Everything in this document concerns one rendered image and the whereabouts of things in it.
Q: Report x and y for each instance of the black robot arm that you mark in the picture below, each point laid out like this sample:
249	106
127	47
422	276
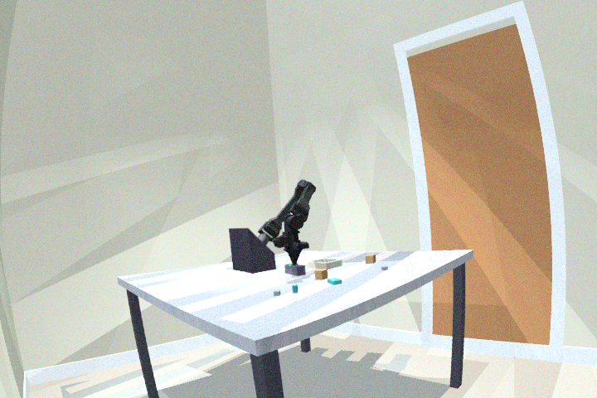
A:
298	205

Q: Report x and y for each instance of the white shallow rectangular tray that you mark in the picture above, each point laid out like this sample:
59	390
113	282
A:
325	263

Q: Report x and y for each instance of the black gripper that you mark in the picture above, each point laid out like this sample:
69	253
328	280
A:
294	249

